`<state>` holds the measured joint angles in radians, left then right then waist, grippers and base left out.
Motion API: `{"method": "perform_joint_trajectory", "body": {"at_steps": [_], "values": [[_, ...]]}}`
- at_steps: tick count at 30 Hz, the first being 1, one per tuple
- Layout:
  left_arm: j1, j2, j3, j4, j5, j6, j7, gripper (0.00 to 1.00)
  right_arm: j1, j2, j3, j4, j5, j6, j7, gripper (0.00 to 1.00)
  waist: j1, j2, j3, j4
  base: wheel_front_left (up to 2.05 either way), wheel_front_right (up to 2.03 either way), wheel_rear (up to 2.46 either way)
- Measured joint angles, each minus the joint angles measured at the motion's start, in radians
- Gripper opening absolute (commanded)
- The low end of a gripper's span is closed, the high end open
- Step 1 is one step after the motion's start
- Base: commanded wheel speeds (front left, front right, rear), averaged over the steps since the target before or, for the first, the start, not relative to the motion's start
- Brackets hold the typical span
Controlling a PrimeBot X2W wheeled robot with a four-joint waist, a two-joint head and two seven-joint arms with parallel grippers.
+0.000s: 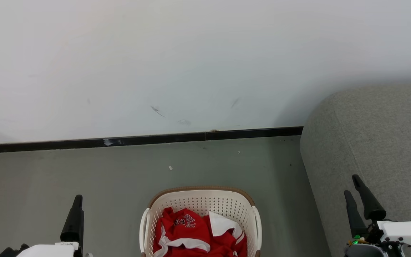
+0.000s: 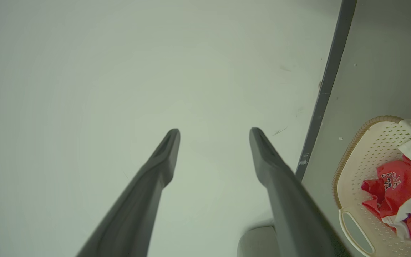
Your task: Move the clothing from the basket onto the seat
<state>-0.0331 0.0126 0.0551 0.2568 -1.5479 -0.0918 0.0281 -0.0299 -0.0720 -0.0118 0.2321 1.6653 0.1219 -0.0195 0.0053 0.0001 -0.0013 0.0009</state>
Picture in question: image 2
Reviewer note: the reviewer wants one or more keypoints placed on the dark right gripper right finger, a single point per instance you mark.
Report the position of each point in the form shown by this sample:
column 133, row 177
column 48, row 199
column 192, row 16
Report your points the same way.
column 291, row 214

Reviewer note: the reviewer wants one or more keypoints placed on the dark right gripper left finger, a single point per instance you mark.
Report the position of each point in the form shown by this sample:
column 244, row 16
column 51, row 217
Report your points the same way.
column 145, row 200

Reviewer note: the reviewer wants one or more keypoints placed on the red and white jersey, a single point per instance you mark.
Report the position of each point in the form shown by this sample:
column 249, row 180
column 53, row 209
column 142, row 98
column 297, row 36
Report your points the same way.
column 391, row 178

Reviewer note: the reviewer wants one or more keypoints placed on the cream perforated laundry basket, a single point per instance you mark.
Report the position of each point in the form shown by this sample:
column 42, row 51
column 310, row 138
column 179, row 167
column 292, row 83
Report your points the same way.
column 369, row 150

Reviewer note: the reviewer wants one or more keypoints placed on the dark wall baseboard strip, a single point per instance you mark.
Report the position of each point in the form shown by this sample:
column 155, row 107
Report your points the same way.
column 328, row 82

